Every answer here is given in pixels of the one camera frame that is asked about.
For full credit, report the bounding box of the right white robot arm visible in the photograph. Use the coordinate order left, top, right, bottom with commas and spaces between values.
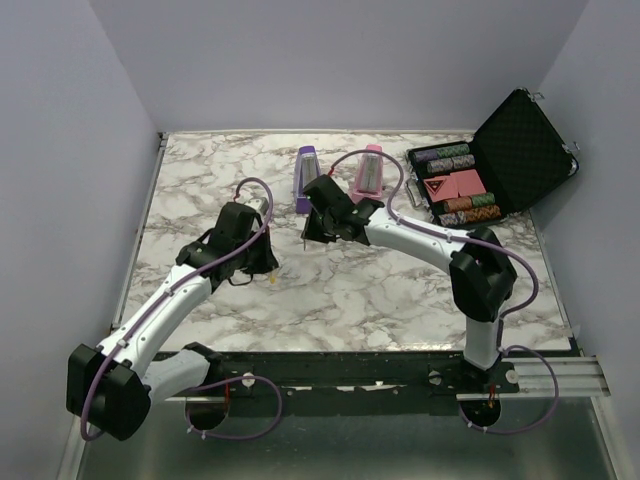
302, 175, 517, 392

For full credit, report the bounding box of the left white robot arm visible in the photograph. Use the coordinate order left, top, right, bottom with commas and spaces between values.
66, 198, 278, 441

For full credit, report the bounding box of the pink metronome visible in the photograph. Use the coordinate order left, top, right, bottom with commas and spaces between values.
349, 144, 383, 204

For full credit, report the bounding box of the purple metronome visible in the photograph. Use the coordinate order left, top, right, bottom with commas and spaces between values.
293, 145, 321, 214

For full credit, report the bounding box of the red-backed card deck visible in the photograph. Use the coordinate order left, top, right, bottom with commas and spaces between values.
423, 175, 459, 203

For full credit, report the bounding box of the pink card deck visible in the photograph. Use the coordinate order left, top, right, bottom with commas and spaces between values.
451, 169, 486, 197

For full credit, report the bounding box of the black poker chip case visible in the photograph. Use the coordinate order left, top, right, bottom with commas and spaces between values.
405, 88, 579, 228

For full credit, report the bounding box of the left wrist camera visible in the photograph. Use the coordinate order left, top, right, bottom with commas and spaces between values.
245, 197, 269, 216

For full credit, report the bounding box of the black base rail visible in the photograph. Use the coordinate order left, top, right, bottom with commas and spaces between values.
176, 351, 519, 417

